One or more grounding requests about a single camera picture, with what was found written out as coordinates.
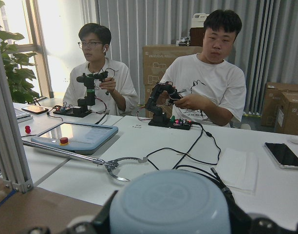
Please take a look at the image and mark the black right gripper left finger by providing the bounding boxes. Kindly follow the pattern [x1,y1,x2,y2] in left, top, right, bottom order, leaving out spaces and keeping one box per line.
[24,191,117,234]

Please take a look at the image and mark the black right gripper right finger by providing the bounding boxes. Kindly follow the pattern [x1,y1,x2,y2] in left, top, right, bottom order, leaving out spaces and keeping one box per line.
[222,187,298,234]

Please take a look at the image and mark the light blue cup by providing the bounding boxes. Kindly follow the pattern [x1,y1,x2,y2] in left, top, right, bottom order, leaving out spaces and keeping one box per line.
[110,170,231,234]

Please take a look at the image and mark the white paper tissue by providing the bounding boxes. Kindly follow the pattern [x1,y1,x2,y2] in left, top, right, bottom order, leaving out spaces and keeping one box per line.
[215,148,259,193]

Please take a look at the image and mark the black smartphone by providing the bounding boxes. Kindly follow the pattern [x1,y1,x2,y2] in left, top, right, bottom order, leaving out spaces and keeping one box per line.
[22,105,49,115]
[265,142,298,170]

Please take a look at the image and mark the blue teach pendant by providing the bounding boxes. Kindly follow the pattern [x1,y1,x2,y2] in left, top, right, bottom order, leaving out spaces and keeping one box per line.
[31,121,118,155]

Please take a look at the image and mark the red small toy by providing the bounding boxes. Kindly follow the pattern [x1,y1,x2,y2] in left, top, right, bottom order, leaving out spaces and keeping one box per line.
[25,125,31,134]

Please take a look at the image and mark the person with glasses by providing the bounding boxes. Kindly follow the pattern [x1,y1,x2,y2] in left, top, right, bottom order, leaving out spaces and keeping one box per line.
[63,23,138,116]

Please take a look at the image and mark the white keyboard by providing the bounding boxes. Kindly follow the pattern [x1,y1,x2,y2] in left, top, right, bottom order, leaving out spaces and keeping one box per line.
[14,108,33,123]

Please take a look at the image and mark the person in white tshirt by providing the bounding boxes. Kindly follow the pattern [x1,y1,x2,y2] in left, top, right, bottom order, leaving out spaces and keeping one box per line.
[161,9,246,126]

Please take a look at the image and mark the cardboard boxes stack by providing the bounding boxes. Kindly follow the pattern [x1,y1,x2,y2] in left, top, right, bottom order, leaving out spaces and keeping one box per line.
[142,45,204,117]

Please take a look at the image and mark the green potted plant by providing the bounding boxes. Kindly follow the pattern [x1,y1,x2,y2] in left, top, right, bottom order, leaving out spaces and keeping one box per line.
[0,0,39,103]

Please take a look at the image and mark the green handled reacher grabber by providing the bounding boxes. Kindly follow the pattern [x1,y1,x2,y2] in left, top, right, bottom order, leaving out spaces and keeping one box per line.
[22,140,148,182]

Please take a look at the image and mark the aluminium frame post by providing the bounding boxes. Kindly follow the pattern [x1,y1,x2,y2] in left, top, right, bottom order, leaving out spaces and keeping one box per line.
[0,53,33,193]

